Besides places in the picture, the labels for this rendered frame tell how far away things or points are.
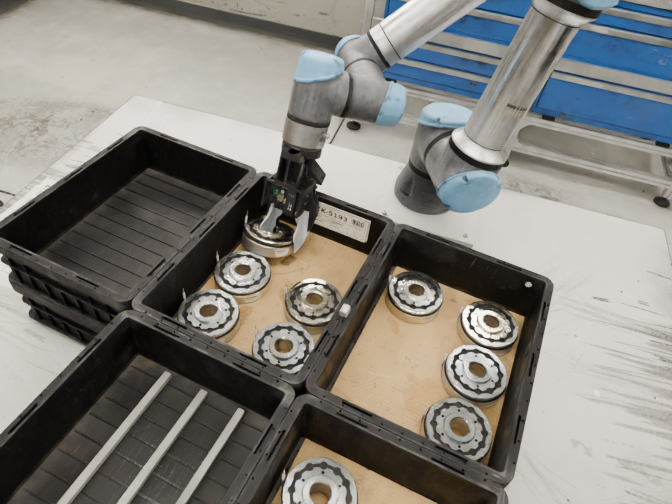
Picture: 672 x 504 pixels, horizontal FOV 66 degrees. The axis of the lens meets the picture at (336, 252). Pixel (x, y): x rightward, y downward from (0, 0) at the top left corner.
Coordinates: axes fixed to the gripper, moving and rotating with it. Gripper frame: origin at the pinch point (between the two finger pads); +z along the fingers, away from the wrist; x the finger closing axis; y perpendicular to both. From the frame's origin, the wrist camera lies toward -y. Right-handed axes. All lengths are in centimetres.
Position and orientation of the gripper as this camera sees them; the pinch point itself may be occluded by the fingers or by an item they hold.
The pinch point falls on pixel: (284, 240)
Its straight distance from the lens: 102.0
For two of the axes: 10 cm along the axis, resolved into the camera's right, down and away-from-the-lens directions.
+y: -3.0, 3.7, -8.8
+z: -2.4, 8.6, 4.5
